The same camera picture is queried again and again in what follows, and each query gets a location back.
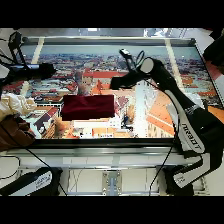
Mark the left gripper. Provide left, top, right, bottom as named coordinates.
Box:
left=31, top=62, right=57, bottom=81

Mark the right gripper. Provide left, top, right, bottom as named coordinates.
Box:
left=109, top=70, right=140, bottom=91

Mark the dark red garment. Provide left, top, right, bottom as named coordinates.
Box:
left=60, top=93, right=116, bottom=122

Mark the cream garment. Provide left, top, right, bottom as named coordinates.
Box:
left=0, top=92, right=38, bottom=116

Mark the brown garment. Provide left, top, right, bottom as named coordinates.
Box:
left=0, top=113, right=36, bottom=152

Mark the black garment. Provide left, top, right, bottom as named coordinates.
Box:
left=202, top=28, right=224, bottom=66

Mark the black cable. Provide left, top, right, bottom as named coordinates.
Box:
left=134, top=49, right=147, bottom=66
left=0, top=122, right=68, bottom=197
left=67, top=166, right=86, bottom=194
left=148, top=126, right=178, bottom=197
left=0, top=155, right=22, bottom=181

